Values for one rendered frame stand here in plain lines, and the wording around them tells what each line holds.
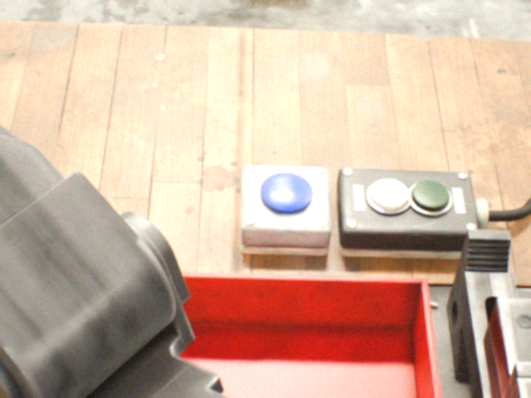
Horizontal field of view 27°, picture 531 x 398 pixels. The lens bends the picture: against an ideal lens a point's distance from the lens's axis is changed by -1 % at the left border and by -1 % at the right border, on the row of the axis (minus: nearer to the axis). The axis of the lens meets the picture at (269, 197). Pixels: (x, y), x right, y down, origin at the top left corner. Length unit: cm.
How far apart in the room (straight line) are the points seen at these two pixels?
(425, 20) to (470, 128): 159
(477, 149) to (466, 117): 4
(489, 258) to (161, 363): 39
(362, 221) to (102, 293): 47
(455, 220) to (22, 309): 52
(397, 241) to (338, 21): 169
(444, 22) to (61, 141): 171
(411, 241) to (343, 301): 9
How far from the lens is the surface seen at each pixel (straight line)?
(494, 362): 55
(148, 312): 41
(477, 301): 75
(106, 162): 92
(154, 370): 43
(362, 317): 80
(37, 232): 40
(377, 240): 85
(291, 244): 85
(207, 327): 81
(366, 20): 253
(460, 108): 99
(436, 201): 86
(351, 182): 87
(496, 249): 78
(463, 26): 256
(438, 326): 83
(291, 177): 86
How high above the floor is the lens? 156
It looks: 48 degrees down
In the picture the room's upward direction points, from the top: 4 degrees clockwise
